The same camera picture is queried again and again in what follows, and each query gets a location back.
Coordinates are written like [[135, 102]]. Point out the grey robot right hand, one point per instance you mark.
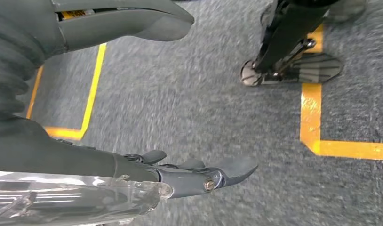
[[70, 156]]

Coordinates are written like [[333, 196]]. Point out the shiny silver robot shell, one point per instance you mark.
[[70, 199]]

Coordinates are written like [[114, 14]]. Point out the yellow floor tape square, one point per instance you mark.
[[310, 118], [91, 90]]

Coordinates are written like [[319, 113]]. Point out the black robot right foot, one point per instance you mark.
[[316, 70]]

